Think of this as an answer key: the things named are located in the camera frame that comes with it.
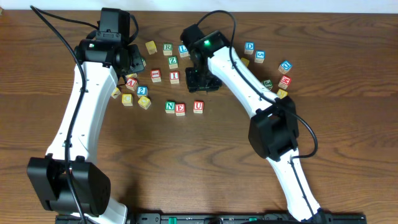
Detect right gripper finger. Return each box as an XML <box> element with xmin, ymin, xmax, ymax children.
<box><xmin>198</xmin><ymin>85</ymin><xmax>221</xmax><ymax>92</ymax></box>
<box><xmin>185</xmin><ymin>67</ymin><xmax>198</xmax><ymax>93</ymax></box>

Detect red U block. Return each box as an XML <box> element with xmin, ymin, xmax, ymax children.
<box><xmin>193</xmin><ymin>101</ymin><xmax>204</xmax><ymax>114</ymax></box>

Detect red E block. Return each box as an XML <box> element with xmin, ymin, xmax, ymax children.
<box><xmin>175</xmin><ymin>103</ymin><xmax>186</xmax><ymax>116</ymax></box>

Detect green N block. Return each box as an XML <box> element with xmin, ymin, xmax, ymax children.
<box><xmin>165</xmin><ymin>101</ymin><xmax>175</xmax><ymax>114</ymax></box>

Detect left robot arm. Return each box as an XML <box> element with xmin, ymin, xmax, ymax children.
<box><xmin>27</xmin><ymin>39</ymin><xmax>144</xmax><ymax>223</ymax></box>

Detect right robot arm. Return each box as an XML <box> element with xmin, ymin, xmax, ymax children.
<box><xmin>180</xmin><ymin>26</ymin><xmax>320</xmax><ymax>222</ymax></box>

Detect green 7 block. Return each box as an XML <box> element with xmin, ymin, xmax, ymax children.
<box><xmin>141</xmin><ymin>57</ymin><xmax>147</xmax><ymax>67</ymax></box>

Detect red I block upright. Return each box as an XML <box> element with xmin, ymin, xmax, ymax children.
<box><xmin>170</xmin><ymin>71</ymin><xmax>180</xmax><ymax>84</ymax></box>

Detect blue L block upright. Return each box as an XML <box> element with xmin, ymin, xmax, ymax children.
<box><xmin>178</xmin><ymin>45</ymin><xmax>190</xmax><ymax>58</ymax></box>

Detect red A block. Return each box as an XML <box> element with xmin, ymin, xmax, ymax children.
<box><xmin>126</xmin><ymin>78</ymin><xmax>138</xmax><ymax>91</ymax></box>

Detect red I block sideways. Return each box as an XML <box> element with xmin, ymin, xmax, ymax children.
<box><xmin>150</xmin><ymin>70</ymin><xmax>161</xmax><ymax>83</ymax></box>

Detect yellow W block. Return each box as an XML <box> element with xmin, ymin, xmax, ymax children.
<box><xmin>146</xmin><ymin>40</ymin><xmax>157</xmax><ymax>55</ymax></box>

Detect green Z block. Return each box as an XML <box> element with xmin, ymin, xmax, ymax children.
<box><xmin>168</xmin><ymin>56</ymin><xmax>178</xmax><ymax>70</ymax></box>

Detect blue 2 block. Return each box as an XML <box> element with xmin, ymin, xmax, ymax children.
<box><xmin>137</xmin><ymin>86</ymin><xmax>149</xmax><ymax>98</ymax></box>

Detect yellow K block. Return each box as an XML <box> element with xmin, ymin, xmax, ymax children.
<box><xmin>111</xmin><ymin>87</ymin><xmax>121</xmax><ymax>99</ymax></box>

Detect green R block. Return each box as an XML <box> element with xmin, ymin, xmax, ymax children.
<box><xmin>163</xmin><ymin>43</ymin><xmax>173</xmax><ymax>56</ymax></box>

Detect yellow C block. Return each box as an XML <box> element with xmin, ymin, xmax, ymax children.
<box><xmin>122</xmin><ymin>94</ymin><xmax>133</xmax><ymax>106</ymax></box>

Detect yellow O block left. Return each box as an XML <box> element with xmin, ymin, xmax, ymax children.
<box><xmin>138</xmin><ymin>96</ymin><xmax>152</xmax><ymax>110</ymax></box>

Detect yellow G block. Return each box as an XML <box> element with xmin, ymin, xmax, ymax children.
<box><xmin>241</xmin><ymin>58</ymin><xmax>249</xmax><ymax>67</ymax></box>

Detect blue D block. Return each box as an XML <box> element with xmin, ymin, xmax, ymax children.
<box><xmin>244</xmin><ymin>42</ymin><xmax>255</xmax><ymax>55</ymax></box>

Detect green J block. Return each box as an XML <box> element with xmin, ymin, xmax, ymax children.
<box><xmin>262</xmin><ymin>80</ymin><xmax>273</xmax><ymax>90</ymax></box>

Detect blue 5 block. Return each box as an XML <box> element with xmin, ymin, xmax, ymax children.
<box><xmin>254</xmin><ymin>50</ymin><xmax>266</xmax><ymax>63</ymax></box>

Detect yellow X block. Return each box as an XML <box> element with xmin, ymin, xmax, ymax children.
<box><xmin>277</xmin><ymin>89</ymin><xmax>288</xmax><ymax>99</ymax></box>

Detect red M block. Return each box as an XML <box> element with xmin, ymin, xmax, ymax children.
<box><xmin>278</xmin><ymin>75</ymin><xmax>292</xmax><ymax>90</ymax></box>

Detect blue Q block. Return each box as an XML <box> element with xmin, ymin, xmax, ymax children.
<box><xmin>278</xmin><ymin>60</ymin><xmax>292</xmax><ymax>74</ymax></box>

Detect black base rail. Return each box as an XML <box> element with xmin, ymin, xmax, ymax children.
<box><xmin>55</xmin><ymin>212</ymin><xmax>368</xmax><ymax>224</ymax></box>

